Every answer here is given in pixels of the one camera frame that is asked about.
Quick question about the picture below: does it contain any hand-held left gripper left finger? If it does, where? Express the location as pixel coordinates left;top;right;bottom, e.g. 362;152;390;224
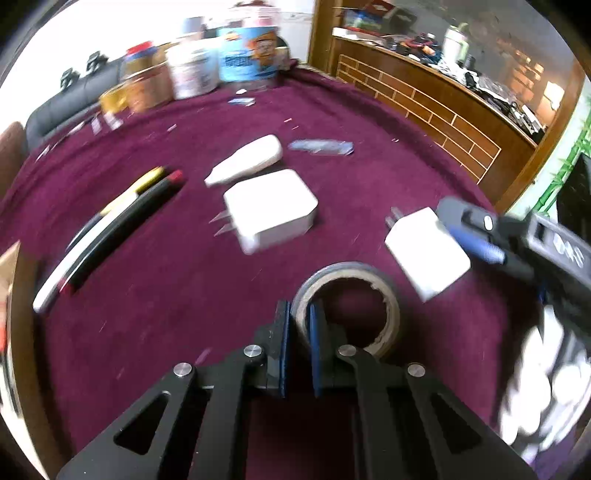
55;299;293;480

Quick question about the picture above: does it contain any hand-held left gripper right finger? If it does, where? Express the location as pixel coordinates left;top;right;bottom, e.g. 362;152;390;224
308;300;539;480

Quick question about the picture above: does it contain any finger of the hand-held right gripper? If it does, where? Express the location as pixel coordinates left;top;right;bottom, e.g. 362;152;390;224
436;196;532;278

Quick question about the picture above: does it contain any small white charger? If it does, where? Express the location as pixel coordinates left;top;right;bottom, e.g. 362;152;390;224
385;207;472;303

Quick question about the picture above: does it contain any grey tape roll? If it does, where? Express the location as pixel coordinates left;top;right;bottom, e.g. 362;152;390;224
291;261;402;361

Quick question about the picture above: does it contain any large white charger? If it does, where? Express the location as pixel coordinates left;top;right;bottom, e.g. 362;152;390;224
210;168;319;256

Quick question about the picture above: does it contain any white glue bottle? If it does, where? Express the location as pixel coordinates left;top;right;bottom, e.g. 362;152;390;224
204;135;283;188

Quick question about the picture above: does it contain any black red pen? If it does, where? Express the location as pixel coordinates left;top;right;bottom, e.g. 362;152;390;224
60;170;185;291

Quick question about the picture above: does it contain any wooden counter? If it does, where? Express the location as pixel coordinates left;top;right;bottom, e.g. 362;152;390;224
307;0;583;208

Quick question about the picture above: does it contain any clear plastic wrapper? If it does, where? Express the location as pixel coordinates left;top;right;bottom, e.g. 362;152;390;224
288;138;355;158

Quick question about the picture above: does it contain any white tumbler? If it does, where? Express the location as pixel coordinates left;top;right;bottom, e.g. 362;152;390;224
441;23;472;63

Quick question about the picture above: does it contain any yellow black pen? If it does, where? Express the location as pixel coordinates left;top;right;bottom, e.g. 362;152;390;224
99;166;166;217

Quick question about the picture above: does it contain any colourful cardboard box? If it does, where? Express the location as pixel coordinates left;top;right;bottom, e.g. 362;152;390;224
342;7;393;31

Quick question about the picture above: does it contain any white plastic jar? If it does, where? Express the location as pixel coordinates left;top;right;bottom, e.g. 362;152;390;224
166;39;221;100

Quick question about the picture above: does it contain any brown label jar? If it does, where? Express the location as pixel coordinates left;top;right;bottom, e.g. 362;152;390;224
122;65;174;114

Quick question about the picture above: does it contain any blue label clear jar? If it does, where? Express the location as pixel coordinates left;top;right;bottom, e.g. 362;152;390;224
217;21;281;88

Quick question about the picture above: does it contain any yellow tape roll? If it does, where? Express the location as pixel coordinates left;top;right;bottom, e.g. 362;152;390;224
99;83;130;114

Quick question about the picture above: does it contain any black leather sofa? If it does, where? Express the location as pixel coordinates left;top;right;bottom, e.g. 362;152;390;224
25;55;130;153

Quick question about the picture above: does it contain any red lid jar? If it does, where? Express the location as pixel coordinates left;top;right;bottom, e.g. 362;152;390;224
124;41;155;70

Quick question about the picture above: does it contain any brown upholstered chair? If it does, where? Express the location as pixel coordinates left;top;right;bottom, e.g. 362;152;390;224
0;121;27;199

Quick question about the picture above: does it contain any grey cap bottle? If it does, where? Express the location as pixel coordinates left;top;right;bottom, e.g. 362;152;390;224
182;17;206;42

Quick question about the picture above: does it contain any bamboo wall sticker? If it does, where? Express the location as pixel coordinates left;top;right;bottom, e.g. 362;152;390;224
531;134;591;217

